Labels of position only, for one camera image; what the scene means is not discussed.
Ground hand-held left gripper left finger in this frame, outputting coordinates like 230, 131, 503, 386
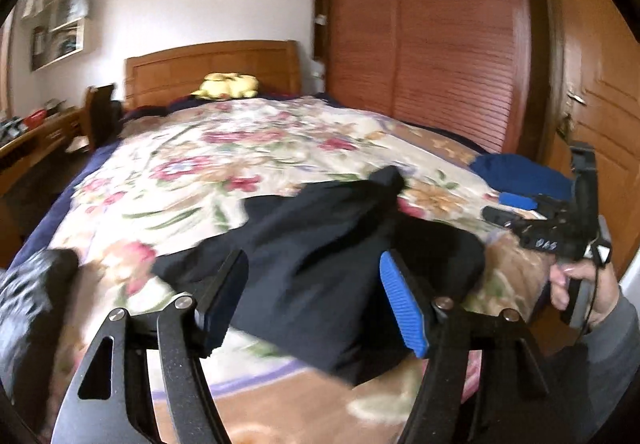
50, 248, 250, 444

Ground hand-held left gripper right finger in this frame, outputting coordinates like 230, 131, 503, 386
379, 249, 552, 444

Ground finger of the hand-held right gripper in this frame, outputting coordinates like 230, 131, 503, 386
481, 205, 551, 236
498, 191, 572, 216

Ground black shirt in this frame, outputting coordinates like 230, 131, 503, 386
150, 165, 487, 387

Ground person's right forearm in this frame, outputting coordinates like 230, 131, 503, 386
545, 288, 640, 444

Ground folded black clothes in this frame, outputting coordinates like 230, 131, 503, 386
0, 248, 80, 406

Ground person's right hand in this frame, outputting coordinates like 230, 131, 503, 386
547, 259, 622, 326

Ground blue cloth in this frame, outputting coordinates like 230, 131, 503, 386
469, 153, 577, 203

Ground wooden door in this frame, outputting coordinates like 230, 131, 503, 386
540, 0, 640, 277

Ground floral blanket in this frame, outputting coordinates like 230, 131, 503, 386
10, 97, 551, 444

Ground wooden slatted wardrobe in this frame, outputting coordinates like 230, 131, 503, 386
315, 0, 551, 161

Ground dark cloth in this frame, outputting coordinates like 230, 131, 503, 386
122, 94, 202, 122

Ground yellow plush toy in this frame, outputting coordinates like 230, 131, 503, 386
192, 72, 260, 102

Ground wooden chair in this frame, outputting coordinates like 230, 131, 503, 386
82, 83, 124, 153

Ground wooden headboard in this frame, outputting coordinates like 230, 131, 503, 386
124, 40, 304, 111

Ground wooden desk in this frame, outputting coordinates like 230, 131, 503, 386
0, 107, 87, 199

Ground white wall shelf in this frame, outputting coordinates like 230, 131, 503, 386
20, 0, 99, 73

